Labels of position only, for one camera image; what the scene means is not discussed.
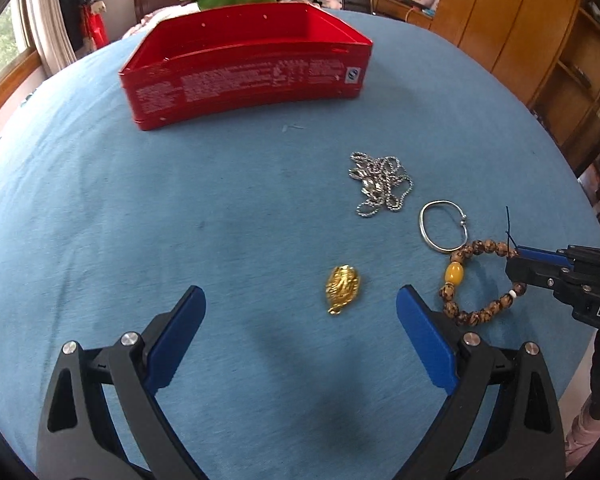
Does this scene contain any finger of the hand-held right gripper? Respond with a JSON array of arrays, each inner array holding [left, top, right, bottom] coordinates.
[[516, 245, 572, 268], [505, 257, 578, 307]]

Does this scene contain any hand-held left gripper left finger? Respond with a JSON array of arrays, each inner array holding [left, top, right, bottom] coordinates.
[[36, 285, 206, 480]]

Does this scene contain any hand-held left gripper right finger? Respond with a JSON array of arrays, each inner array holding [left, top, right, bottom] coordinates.
[[396, 284, 567, 480]]

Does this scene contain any brown bead bracelet yellow bead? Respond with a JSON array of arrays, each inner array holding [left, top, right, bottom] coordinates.
[[439, 205, 528, 327]]

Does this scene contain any gold pendant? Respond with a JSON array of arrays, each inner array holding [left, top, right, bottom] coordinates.
[[325, 264, 363, 315]]

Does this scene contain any red rectangular box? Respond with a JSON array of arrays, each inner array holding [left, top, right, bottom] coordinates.
[[119, 1, 373, 132]]

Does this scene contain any silver bangle with clasp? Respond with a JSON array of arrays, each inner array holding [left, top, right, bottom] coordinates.
[[419, 200, 470, 252]]

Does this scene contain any blue cloth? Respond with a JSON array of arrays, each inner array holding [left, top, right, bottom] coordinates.
[[0, 2, 600, 480]]

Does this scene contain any pink clothing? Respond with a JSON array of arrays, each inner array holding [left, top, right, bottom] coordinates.
[[564, 395, 600, 468]]

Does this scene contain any wooden open shelf unit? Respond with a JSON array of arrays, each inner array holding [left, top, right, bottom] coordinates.
[[527, 0, 600, 171]]

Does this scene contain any wooden wardrobe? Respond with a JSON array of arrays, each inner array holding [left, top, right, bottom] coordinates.
[[430, 0, 583, 106]]

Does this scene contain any wooden desk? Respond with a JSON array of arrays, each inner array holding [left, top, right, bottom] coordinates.
[[372, 0, 436, 31]]

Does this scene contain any red hanging bag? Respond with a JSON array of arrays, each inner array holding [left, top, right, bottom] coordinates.
[[82, 7, 111, 51]]

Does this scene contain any floral bedding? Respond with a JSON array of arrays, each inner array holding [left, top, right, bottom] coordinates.
[[122, 5, 201, 38]]

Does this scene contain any large wooden framed window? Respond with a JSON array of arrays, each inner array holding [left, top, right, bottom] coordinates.
[[0, 0, 43, 136]]

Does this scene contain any beige curtain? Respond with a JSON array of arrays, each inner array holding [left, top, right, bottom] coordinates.
[[25, 0, 76, 78]]

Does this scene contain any black hanging garment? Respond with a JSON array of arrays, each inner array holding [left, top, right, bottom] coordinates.
[[59, 0, 88, 51]]

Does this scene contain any silver chain necklace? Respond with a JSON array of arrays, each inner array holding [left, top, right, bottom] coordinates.
[[349, 151, 415, 218]]

